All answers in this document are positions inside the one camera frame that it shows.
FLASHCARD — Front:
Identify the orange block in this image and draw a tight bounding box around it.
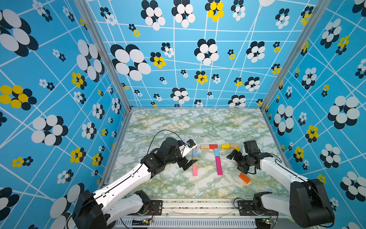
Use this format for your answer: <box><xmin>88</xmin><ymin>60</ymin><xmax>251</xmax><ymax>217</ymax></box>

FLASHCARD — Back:
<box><xmin>239</xmin><ymin>173</ymin><xmax>251</xmax><ymax>184</ymax></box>

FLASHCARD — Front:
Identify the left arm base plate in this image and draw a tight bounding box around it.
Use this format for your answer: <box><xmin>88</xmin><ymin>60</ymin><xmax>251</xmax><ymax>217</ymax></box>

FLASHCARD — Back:
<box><xmin>129</xmin><ymin>200</ymin><xmax>163</xmax><ymax>216</ymax></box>

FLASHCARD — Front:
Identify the magenta block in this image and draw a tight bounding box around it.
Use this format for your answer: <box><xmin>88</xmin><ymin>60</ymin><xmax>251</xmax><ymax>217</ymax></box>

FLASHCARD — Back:
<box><xmin>215</xmin><ymin>156</ymin><xmax>222</xmax><ymax>167</ymax></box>
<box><xmin>216</xmin><ymin>165</ymin><xmax>223</xmax><ymax>176</ymax></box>

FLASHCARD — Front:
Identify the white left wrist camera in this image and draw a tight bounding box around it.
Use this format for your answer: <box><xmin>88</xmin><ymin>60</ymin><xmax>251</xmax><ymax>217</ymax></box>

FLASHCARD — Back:
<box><xmin>180</xmin><ymin>139</ymin><xmax>197</xmax><ymax>157</ymax></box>

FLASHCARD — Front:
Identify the aluminium frame post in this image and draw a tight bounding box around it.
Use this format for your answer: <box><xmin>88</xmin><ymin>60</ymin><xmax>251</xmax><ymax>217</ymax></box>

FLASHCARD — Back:
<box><xmin>75</xmin><ymin>0</ymin><xmax>131</xmax><ymax>113</ymax></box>
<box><xmin>260</xmin><ymin>0</ymin><xmax>331</xmax><ymax>113</ymax></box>

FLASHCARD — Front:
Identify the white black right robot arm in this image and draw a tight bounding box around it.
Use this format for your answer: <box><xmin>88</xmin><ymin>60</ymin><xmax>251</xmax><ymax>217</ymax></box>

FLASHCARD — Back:
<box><xmin>227</xmin><ymin>140</ymin><xmax>335</xmax><ymax>228</ymax></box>

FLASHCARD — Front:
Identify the aluminium frame post right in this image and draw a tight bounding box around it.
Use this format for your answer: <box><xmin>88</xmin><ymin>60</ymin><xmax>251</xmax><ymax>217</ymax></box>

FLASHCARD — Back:
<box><xmin>260</xmin><ymin>0</ymin><xmax>331</xmax><ymax>113</ymax></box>

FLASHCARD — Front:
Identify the pink block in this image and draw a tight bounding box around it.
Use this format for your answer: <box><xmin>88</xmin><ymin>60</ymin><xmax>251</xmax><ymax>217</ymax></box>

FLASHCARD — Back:
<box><xmin>193</xmin><ymin>166</ymin><xmax>198</xmax><ymax>177</ymax></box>

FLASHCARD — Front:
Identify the red block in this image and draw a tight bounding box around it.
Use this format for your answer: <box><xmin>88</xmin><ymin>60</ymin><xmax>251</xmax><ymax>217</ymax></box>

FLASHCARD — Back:
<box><xmin>209</xmin><ymin>144</ymin><xmax>218</xmax><ymax>149</ymax></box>

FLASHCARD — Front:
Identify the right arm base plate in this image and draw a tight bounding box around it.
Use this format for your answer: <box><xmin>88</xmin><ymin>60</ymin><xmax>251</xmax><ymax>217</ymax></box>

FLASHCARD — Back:
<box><xmin>234</xmin><ymin>199</ymin><xmax>278</xmax><ymax>218</ymax></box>

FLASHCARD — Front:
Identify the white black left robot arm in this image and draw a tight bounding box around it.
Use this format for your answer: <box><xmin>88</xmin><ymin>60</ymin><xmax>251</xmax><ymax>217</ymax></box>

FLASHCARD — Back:
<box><xmin>71</xmin><ymin>137</ymin><xmax>197</xmax><ymax>229</ymax></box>

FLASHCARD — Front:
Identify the small light blue block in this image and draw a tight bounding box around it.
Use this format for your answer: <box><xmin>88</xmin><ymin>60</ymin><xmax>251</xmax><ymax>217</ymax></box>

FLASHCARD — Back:
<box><xmin>214</xmin><ymin>148</ymin><xmax>220</xmax><ymax>156</ymax></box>

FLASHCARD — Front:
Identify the aluminium frame post left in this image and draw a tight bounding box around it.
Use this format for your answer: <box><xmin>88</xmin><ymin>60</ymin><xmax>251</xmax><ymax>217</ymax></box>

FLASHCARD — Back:
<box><xmin>75</xmin><ymin>0</ymin><xmax>131</xmax><ymax>113</ymax></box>

